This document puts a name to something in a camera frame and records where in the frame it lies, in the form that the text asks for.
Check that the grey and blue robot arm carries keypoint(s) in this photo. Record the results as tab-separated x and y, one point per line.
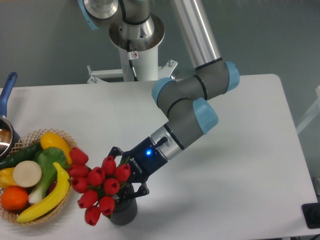
184	102

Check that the beige round disc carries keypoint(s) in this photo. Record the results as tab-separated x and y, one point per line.
27	173

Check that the red tulip bouquet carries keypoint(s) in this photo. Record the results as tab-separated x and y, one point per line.
97	185

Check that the dark grey ribbed vase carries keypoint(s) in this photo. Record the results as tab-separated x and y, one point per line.
126	209

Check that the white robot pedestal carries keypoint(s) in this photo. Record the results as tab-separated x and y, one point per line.
137	45

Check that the red fruit in basket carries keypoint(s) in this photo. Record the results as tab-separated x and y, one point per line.
52	186

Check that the green cucumber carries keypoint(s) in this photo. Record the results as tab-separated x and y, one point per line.
26	154

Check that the yellow lemon squash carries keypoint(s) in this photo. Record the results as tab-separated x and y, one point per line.
50	139

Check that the orange fruit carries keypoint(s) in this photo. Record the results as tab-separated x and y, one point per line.
14	198

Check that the green bok choy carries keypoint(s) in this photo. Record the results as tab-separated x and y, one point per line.
45	160

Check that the white frame at right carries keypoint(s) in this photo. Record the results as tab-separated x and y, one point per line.
310	113

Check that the black device at table edge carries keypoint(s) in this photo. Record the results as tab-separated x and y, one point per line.
311	213

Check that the yellow bell pepper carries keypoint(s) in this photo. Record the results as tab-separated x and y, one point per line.
6	178

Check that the yellow banana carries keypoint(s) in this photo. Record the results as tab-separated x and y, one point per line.
51	200

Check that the blue handled saucepan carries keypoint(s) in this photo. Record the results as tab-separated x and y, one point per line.
8	136

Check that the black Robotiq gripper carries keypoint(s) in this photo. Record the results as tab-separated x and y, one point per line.
144	160

